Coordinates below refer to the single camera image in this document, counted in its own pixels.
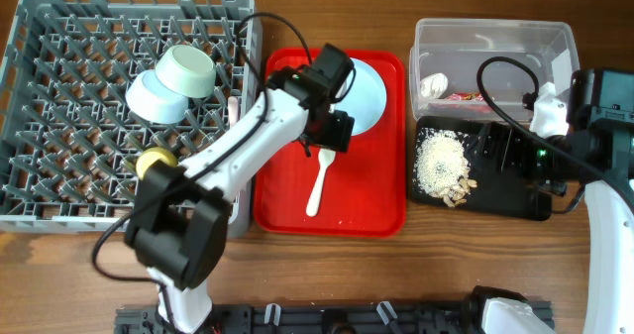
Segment light blue plate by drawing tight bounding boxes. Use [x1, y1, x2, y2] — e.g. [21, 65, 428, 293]
[334, 58, 387, 136]

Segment white plastic fork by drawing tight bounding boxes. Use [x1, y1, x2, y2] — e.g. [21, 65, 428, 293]
[227, 96, 240, 128]

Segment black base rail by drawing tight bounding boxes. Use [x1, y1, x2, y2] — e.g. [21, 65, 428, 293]
[114, 301, 480, 334]

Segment red serving tray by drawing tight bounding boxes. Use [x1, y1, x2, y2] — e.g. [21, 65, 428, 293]
[253, 50, 406, 238]

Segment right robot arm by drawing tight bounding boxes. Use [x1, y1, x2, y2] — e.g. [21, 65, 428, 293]
[480, 68, 633, 333]

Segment black tray bin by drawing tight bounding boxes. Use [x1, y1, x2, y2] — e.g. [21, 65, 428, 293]
[415, 116, 552, 221]

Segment light green bowl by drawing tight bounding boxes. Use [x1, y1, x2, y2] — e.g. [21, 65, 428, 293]
[155, 45, 216, 98]
[126, 70, 189, 124]

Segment clear plastic bin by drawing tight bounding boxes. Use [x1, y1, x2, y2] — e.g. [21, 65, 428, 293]
[409, 18, 580, 121]

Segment white plastic spoon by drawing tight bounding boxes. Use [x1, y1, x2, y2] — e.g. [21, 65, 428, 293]
[305, 149, 336, 217]

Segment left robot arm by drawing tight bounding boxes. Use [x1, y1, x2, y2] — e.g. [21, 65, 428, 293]
[124, 44, 356, 333]

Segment red snack wrapper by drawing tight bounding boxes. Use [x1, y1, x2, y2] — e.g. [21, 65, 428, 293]
[446, 92, 483, 101]

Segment grey dishwasher rack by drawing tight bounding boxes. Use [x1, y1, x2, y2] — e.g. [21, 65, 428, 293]
[1, 0, 262, 233]

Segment white napkin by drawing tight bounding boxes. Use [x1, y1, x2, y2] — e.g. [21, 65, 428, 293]
[419, 73, 449, 100]

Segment food scraps rice and nuts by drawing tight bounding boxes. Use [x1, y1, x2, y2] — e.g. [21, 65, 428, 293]
[413, 128, 477, 208]

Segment yellow plastic cup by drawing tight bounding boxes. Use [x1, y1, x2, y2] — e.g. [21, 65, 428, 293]
[135, 147, 178, 180]

